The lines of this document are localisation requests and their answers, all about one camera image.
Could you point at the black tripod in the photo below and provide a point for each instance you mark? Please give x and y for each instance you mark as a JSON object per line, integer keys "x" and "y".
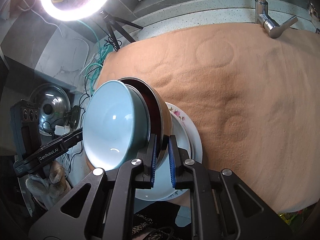
{"x": 112, "y": 27}

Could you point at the large steel bowl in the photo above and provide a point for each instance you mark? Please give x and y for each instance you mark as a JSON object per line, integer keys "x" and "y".
{"x": 166, "y": 120}

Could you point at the chrome faucet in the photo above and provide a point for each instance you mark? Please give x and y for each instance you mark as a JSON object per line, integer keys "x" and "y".
{"x": 271, "y": 28}

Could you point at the white charger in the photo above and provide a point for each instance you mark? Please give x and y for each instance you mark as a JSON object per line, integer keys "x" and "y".
{"x": 61, "y": 130}

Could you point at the small red steel bowl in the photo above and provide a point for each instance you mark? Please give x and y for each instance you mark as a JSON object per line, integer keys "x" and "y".
{"x": 150, "y": 102}

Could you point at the white plate grey leaf print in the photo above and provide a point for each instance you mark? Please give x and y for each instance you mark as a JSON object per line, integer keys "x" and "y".
{"x": 197, "y": 145}

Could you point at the small floral plate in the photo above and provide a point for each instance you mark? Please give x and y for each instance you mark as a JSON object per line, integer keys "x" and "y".
{"x": 178, "y": 115}

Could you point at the dark patterned cloth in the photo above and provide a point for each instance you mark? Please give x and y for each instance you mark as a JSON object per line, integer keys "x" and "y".
{"x": 150, "y": 226}

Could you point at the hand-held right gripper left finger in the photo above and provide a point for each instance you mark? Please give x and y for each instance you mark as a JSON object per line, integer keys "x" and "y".
{"x": 154, "y": 162}

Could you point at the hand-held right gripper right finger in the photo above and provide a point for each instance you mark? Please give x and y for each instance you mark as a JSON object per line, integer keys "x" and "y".
{"x": 172, "y": 162}

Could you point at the white ceramic bowl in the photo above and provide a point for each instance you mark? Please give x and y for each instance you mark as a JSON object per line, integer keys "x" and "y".
{"x": 110, "y": 122}

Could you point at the steel pot lid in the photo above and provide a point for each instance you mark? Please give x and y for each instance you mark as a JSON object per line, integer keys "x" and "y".
{"x": 50, "y": 97}

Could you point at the green yellow wrapper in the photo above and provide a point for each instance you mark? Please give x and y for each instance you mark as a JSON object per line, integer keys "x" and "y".
{"x": 290, "y": 216}

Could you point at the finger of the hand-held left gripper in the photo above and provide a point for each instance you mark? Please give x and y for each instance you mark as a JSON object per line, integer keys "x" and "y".
{"x": 72, "y": 137}

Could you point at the person's left hand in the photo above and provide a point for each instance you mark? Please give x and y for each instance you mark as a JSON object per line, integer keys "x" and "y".
{"x": 50, "y": 182}

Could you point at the tan towel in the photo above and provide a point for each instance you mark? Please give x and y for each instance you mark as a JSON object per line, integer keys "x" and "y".
{"x": 250, "y": 105}

